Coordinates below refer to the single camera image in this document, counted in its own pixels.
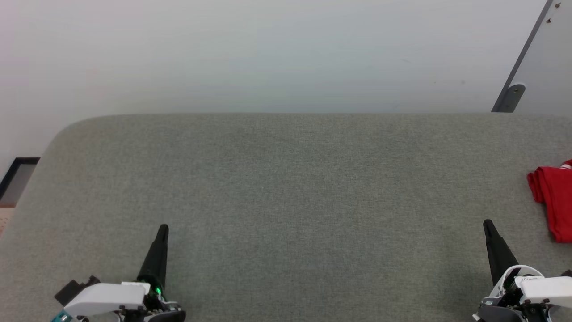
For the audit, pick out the red and white sports jersey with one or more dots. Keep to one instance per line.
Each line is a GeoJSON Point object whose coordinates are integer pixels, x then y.
{"type": "Point", "coordinates": [558, 197]}

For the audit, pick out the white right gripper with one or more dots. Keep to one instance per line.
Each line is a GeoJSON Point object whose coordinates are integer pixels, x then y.
{"type": "Point", "coordinates": [536, 290]}

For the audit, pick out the grey frame foot bracket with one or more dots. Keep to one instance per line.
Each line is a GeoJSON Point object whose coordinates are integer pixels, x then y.
{"type": "Point", "coordinates": [511, 98]}

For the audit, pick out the dark grey baseboard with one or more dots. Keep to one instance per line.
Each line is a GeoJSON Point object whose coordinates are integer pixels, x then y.
{"type": "Point", "coordinates": [27, 160]}

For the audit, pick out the grey metal frame strip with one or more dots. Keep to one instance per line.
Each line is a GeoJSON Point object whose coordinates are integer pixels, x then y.
{"type": "Point", "coordinates": [529, 44]}

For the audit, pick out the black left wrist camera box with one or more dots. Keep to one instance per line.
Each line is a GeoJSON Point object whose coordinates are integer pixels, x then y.
{"type": "Point", "coordinates": [71, 290]}

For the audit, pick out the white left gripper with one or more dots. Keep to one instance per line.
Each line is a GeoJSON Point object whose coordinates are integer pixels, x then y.
{"type": "Point", "coordinates": [107, 297]}

